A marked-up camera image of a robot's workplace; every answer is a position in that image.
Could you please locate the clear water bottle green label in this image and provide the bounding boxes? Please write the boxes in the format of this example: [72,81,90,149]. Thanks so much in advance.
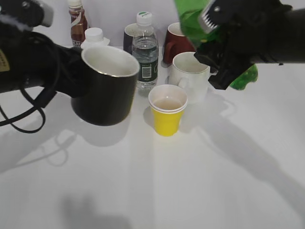
[132,11,159,96]

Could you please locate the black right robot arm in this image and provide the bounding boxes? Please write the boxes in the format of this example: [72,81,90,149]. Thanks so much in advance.
[195,0,305,90]

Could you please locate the dark red mug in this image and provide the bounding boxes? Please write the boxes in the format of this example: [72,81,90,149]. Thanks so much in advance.
[163,22,195,64]

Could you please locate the black cable loop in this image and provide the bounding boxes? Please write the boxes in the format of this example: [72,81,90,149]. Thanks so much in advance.
[0,33,63,133]

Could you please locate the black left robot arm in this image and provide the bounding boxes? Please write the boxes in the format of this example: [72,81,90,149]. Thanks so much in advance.
[0,0,91,98]

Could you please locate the yellow paper cup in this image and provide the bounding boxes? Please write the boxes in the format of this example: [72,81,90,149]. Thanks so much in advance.
[148,84,188,136]

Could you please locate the dark navy mug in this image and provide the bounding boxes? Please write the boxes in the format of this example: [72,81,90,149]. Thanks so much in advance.
[123,23,138,55]

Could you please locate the white yogurt drink carton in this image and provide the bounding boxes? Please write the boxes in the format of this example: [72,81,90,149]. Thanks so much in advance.
[81,27,110,49]

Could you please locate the white ceramic mug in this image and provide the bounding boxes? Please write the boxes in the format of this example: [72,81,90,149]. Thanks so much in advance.
[168,52,210,104]

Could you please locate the brown Nescafe coffee bottle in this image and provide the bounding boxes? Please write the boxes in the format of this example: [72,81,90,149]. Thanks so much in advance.
[68,0,88,47]

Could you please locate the green plastic bottle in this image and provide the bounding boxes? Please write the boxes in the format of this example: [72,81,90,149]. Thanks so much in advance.
[174,0,258,90]

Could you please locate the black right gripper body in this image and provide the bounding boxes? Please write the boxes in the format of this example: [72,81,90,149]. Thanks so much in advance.
[195,0,293,90]

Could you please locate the black mug white inside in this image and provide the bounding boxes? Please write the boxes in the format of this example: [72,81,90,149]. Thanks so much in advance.
[71,46,140,126]

